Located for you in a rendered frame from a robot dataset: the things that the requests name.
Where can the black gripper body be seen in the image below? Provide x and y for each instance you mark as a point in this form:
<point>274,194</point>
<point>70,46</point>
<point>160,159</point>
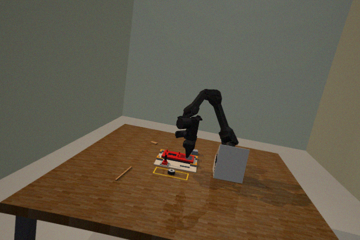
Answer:
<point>191,136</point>

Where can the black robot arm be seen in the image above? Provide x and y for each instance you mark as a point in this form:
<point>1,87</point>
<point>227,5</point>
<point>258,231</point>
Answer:
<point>214,97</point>

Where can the black and white toy wheel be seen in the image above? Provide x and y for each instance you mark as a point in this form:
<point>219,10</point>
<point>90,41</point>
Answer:
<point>171,171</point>

